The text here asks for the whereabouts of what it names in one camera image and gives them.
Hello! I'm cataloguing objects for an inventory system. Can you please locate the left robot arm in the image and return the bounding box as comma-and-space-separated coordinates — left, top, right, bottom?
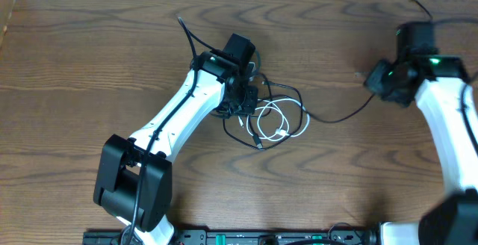
93, 34, 258, 244

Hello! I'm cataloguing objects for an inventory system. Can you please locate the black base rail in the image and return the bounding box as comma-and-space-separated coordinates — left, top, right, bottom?
81, 229, 382, 245

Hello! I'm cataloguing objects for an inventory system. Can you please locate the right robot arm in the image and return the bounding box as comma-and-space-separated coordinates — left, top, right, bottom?
364, 22, 477, 245

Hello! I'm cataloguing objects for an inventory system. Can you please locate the short black usb cable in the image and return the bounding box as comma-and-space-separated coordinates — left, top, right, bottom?
222, 72, 304, 152

